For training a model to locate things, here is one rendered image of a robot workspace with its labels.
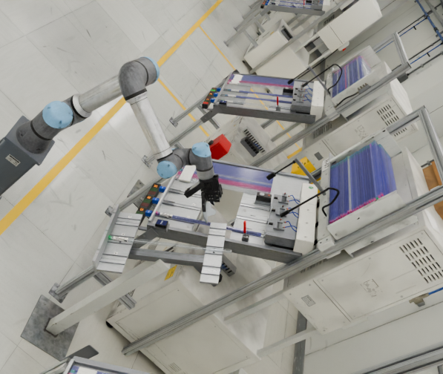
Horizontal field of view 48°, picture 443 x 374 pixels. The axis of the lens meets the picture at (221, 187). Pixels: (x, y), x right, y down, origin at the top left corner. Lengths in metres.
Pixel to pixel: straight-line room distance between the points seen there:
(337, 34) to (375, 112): 3.27
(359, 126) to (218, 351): 1.75
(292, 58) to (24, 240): 4.75
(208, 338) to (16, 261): 1.05
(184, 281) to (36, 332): 0.74
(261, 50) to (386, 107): 3.52
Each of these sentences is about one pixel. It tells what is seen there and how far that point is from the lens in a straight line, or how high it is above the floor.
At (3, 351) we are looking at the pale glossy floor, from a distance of 2.55.
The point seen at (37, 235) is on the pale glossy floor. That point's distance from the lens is 2.88.
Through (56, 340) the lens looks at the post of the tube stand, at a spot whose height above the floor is 0.01.
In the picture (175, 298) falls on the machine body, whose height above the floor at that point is 0.52.
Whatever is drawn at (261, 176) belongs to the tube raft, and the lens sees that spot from 2.74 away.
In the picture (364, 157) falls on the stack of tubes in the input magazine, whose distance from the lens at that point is 2.45.
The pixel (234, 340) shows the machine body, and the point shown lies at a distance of 2.68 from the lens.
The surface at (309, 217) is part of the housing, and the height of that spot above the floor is 1.26.
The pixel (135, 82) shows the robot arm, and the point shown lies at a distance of 2.01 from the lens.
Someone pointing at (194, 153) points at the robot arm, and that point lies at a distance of 2.12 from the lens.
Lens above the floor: 2.13
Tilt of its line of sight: 28 degrees down
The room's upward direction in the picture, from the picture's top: 57 degrees clockwise
